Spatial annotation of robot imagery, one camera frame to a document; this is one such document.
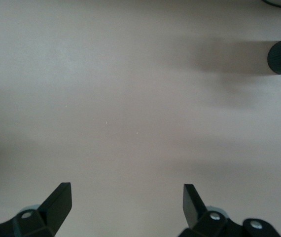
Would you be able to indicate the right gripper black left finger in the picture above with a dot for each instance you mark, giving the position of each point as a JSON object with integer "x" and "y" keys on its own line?
{"x": 54, "y": 209}

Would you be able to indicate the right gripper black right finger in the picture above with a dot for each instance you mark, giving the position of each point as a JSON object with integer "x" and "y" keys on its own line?
{"x": 192, "y": 205}

